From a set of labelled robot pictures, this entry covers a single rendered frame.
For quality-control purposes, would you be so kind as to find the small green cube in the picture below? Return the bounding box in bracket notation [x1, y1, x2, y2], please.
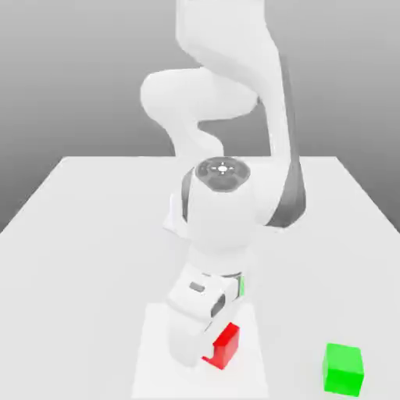
[322, 342, 366, 398]

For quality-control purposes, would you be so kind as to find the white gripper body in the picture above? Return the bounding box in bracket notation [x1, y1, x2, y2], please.
[166, 307, 234, 369]

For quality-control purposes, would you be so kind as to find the small red cube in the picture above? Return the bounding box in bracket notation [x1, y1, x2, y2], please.
[201, 322, 241, 370]

